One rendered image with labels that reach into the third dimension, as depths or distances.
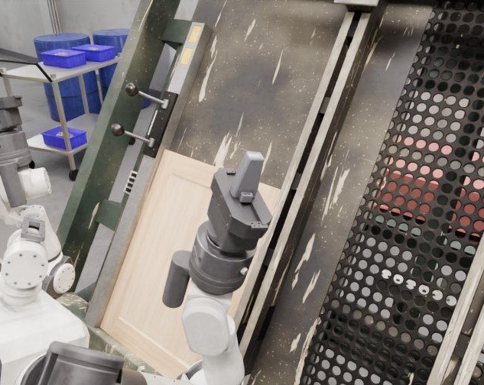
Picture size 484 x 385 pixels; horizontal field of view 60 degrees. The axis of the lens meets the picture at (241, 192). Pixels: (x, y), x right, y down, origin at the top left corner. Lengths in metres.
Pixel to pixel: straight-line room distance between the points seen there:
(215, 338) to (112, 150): 0.93
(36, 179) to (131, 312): 0.48
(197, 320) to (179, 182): 0.64
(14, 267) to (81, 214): 0.74
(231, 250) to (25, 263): 0.35
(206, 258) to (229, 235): 0.06
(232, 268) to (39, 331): 0.33
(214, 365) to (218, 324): 0.14
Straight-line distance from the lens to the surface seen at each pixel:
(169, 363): 1.21
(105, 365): 0.66
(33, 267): 0.75
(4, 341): 0.73
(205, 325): 0.64
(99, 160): 1.45
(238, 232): 0.51
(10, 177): 1.03
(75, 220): 1.47
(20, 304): 0.82
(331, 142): 1.00
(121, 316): 1.32
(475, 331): 0.87
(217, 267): 0.58
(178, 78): 1.30
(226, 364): 0.76
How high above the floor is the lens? 1.85
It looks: 29 degrees down
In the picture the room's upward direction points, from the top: straight up
